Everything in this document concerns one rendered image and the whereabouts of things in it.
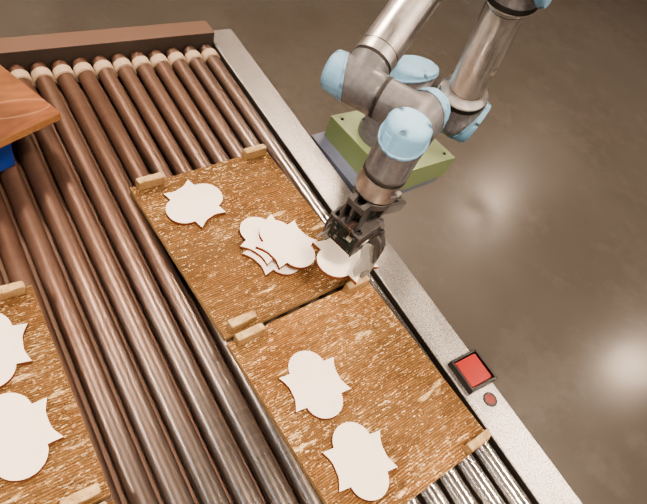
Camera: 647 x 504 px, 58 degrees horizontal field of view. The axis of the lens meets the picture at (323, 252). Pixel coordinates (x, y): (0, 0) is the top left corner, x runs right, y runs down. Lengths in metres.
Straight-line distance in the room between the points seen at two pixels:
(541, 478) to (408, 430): 0.28
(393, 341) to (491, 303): 1.53
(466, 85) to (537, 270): 1.72
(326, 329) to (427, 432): 0.27
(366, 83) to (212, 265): 0.49
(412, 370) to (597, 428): 1.57
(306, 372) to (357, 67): 0.55
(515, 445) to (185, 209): 0.83
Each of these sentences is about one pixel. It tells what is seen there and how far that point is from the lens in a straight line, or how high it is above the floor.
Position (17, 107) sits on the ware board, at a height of 1.04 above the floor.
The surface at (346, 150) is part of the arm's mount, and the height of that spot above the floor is 0.90.
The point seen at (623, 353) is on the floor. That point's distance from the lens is 2.99.
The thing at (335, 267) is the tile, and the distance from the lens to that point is 1.11.
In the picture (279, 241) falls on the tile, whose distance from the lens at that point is 1.24.
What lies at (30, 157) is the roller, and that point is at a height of 0.92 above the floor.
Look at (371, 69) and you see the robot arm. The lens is 1.01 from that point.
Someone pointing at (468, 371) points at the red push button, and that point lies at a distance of 1.27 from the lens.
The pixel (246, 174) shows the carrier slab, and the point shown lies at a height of 0.94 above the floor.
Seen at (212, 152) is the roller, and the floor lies 0.91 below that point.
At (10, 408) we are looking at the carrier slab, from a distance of 1.07.
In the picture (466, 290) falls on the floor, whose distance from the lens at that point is 2.69.
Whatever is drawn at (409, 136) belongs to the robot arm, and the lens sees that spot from 0.87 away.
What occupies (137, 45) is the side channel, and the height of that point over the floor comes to 0.93.
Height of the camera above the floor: 1.91
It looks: 50 degrees down
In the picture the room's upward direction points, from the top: 24 degrees clockwise
